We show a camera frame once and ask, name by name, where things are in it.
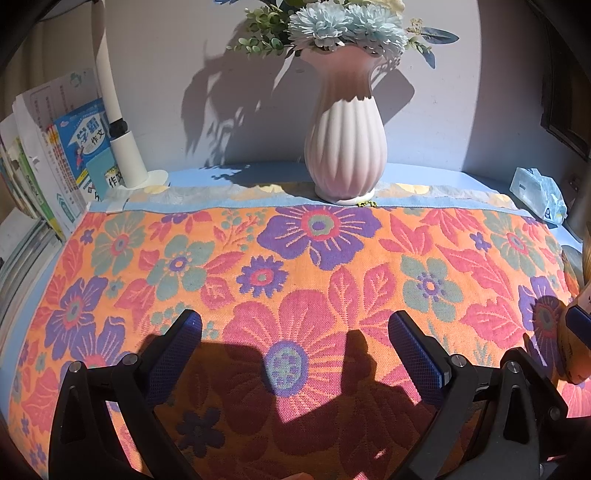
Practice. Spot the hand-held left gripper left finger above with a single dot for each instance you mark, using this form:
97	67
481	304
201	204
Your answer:
175	355

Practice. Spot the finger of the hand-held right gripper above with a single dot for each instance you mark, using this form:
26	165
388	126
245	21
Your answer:
581	317

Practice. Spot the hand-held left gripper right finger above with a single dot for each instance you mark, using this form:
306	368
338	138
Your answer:
415	355

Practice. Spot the blue white tissue pack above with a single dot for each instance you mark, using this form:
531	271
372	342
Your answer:
538	194

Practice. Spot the floral woven tablecloth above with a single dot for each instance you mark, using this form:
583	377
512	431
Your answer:
295	286

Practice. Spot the white desk lamp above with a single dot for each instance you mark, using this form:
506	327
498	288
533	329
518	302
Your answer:
127	152

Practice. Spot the ribbed pink white vase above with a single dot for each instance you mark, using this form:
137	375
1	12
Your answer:
346	147

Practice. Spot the black television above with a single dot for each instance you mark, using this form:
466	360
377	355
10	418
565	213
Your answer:
568	92

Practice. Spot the row of books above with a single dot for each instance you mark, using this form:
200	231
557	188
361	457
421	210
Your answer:
41	166

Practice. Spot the artificial blue flower bouquet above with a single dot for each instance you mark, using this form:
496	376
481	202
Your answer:
346	23

